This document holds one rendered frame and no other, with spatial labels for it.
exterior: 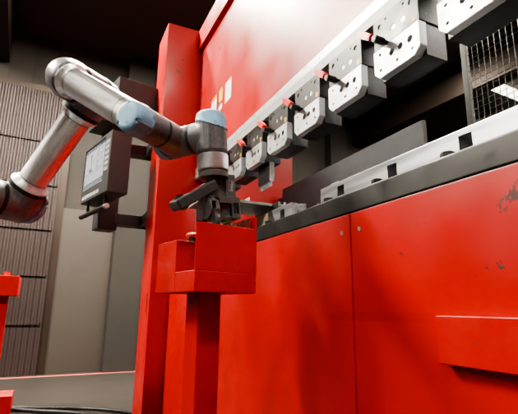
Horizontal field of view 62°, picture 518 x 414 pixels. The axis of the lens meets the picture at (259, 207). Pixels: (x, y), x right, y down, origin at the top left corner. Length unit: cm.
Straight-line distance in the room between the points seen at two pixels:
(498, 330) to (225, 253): 56
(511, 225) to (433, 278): 16
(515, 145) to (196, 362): 74
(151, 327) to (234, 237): 143
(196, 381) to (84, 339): 380
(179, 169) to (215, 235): 156
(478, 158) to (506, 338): 26
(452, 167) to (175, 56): 222
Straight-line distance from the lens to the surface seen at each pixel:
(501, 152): 71
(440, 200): 77
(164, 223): 241
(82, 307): 477
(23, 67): 533
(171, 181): 247
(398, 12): 117
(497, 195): 70
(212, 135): 104
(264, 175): 169
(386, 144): 192
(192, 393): 104
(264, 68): 181
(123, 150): 259
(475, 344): 70
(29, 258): 472
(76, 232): 481
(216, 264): 96
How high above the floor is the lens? 63
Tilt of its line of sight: 13 degrees up
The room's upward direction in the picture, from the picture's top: 1 degrees clockwise
